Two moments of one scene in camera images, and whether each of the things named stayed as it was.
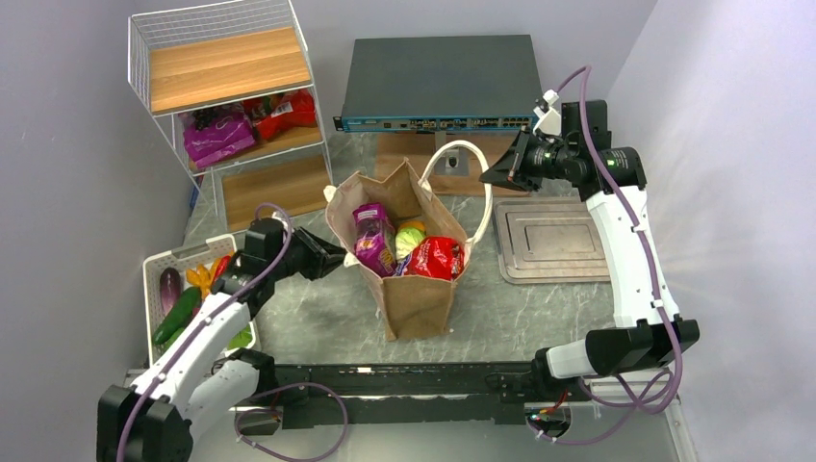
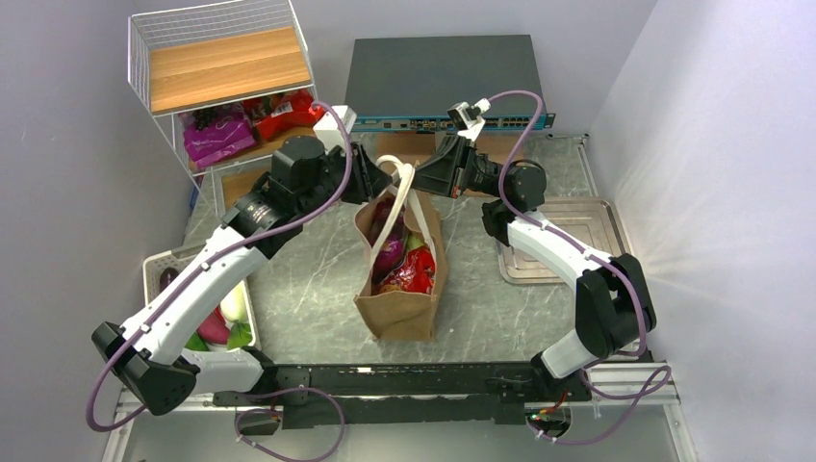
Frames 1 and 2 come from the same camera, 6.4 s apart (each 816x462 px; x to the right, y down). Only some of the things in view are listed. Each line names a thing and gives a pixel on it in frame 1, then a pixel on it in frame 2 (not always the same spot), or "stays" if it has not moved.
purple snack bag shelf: (225, 136) stays
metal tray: (548, 240) stays
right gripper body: (544, 160) to (480, 174)
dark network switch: (440, 83) stays
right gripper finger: (507, 170) to (443, 172)
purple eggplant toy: (169, 288) stays
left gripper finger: (333, 255) to (366, 176)
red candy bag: (438, 257) to (416, 273)
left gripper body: (300, 257) to (334, 172)
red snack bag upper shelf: (278, 113) stays
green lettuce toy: (242, 339) stays
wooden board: (392, 149) stays
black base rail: (311, 396) stays
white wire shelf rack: (230, 87) stays
